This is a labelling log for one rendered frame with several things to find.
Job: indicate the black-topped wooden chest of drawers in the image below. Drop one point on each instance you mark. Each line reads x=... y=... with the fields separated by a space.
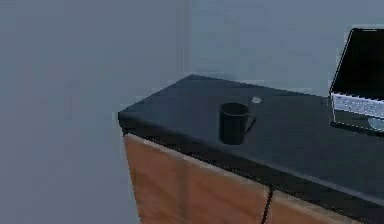
x=300 y=150

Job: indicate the black mug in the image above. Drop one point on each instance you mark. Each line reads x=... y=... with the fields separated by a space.
x=233 y=125

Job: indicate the small pale round object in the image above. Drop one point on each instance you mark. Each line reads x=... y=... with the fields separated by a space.
x=256 y=100

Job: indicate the open black laptop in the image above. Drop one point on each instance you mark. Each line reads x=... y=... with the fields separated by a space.
x=361 y=66

